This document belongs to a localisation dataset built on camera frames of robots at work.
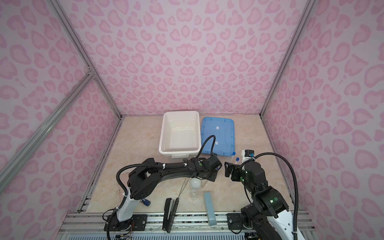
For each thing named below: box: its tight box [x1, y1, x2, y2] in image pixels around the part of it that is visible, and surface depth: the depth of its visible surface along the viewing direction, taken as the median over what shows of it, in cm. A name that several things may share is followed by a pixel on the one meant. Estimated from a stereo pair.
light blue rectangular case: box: [204, 192, 217, 226], surface depth 74 cm
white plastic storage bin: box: [158, 111, 202, 158], surface depth 103 cm
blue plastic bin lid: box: [200, 117, 235, 157], surface depth 112 cm
